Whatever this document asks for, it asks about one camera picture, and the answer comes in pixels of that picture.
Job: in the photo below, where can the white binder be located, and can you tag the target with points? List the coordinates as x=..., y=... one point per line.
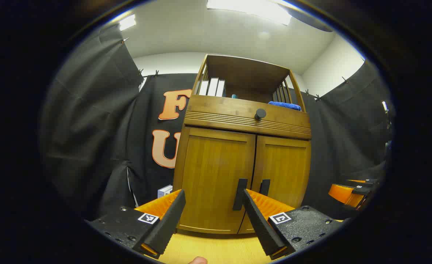
x=213, y=87
x=203, y=88
x=221, y=88

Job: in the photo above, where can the blue folded cloth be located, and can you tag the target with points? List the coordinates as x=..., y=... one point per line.
x=285, y=106

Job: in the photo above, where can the small ceiling light panel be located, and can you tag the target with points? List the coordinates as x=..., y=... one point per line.
x=127, y=22

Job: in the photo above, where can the wooden shoe cabinet door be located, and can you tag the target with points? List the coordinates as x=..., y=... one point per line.
x=212, y=165
x=285, y=165

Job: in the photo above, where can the wooden double-door shoe cabinet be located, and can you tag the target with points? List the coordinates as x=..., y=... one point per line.
x=237, y=71

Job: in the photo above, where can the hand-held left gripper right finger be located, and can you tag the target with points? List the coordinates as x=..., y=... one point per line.
x=261, y=227

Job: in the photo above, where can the black backdrop cloth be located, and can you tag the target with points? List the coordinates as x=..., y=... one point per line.
x=91, y=128

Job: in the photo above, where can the wooden drawer with black knob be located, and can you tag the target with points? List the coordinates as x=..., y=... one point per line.
x=219, y=110

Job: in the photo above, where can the small white box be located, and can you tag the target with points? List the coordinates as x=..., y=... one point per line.
x=165, y=191

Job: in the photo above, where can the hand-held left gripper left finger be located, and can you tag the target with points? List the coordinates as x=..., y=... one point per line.
x=166, y=227

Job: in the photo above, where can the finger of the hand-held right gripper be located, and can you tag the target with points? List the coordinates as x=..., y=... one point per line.
x=344, y=193
x=362, y=181

